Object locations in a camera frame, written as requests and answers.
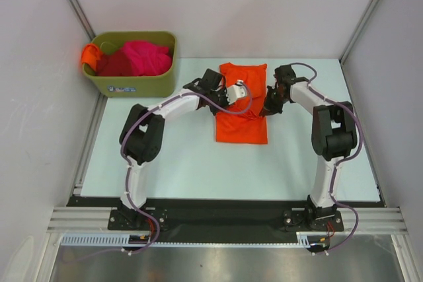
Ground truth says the dark red t shirt in bin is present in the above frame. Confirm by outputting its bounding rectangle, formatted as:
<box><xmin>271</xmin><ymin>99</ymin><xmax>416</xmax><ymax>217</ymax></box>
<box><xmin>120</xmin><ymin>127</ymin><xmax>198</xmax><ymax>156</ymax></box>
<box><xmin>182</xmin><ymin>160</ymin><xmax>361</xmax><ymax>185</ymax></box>
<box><xmin>96</xmin><ymin>50</ymin><xmax>135</xmax><ymax>77</ymax></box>

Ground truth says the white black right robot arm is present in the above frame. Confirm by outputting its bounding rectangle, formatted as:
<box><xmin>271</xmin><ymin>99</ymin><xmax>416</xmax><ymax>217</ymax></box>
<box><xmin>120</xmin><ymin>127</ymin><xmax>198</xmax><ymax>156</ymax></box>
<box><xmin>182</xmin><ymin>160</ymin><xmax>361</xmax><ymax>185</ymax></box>
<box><xmin>260</xmin><ymin>62</ymin><xmax>363</xmax><ymax>230</ymax></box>

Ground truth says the orange t shirt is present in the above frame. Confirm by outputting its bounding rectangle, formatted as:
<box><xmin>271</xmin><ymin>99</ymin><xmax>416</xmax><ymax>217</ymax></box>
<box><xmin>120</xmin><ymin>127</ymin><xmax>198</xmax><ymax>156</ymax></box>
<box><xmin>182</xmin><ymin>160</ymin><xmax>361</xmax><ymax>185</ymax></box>
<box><xmin>215</xmin><ymin>63</ymin><xmax>268</xmax><ymax>145</ymax></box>
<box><xmin>80</xmin><ymin>43</ymin><xmax>104</xmax><ymax>72</ymax></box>

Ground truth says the aluminium front rail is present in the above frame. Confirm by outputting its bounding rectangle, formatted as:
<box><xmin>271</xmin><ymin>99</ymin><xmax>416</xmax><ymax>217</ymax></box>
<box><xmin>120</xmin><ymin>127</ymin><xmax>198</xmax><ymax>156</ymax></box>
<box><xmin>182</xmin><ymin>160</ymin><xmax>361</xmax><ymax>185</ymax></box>
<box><xmin>47</xmin><ymin>207</ymin><xmax>408</xmax><ymax>234</ymax></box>

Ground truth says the orange t shirt on bin edge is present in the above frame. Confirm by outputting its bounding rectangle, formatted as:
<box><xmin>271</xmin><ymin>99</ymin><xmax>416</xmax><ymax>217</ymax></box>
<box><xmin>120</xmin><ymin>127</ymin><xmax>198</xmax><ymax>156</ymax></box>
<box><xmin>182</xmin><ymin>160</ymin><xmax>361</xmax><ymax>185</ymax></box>
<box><xmin>80</xmin><ymin>43</ymin><xmax>104</xmax><ymax>72</ymax></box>

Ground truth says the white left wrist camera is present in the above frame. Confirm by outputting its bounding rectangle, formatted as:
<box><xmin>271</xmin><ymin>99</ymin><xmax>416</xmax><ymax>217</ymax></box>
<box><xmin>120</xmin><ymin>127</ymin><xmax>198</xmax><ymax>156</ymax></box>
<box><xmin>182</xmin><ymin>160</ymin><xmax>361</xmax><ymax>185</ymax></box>
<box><xmin>226</xmin><ymin>80</ymin><xmax>248</xmax><ymax>105</ymax></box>

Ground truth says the pink t shirt in bin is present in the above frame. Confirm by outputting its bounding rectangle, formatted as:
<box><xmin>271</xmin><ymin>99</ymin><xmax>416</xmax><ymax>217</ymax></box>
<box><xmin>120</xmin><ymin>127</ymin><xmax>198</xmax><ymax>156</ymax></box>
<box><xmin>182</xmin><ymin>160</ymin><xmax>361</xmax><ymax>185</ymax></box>
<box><xmin>121</xmin><ymin>40</ymin><xmax>173</xmax><ymax>77</ymax></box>

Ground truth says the olive green plastic bin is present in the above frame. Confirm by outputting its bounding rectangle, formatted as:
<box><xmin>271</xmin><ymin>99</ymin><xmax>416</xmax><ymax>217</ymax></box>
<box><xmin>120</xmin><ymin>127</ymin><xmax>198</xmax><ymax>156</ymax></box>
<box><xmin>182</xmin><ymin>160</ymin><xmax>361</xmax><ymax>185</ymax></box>
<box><xmin>82</xmin><ymin>31</ymin><xmax>177</xmax><ymax>98</ymax></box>

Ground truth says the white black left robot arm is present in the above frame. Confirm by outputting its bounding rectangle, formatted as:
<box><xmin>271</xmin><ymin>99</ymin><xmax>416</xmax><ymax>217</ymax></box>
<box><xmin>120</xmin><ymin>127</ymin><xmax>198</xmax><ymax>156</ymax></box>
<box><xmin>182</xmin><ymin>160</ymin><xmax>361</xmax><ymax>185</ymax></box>
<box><xmin>119</xmin><ymin>69</ymin><xmax>229</xmax><ymax>229</ymax></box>

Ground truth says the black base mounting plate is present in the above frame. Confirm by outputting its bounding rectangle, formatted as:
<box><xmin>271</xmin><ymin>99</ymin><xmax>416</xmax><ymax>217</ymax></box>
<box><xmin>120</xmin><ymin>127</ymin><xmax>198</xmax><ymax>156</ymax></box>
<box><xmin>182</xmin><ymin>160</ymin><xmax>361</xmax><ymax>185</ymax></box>
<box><xmin>67</xmin><ymin>196</ymin><xmax>383</xmax><ymax>244</ymax></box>

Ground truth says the white slotted cable duct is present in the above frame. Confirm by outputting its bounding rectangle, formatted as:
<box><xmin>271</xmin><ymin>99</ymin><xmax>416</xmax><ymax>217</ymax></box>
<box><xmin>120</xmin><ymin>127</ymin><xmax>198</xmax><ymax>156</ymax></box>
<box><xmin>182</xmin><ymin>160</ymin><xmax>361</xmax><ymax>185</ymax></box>
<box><xmin>61</xmin><ymin>233</ymin><xmax>328</xmax><ymax>248</ymax></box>

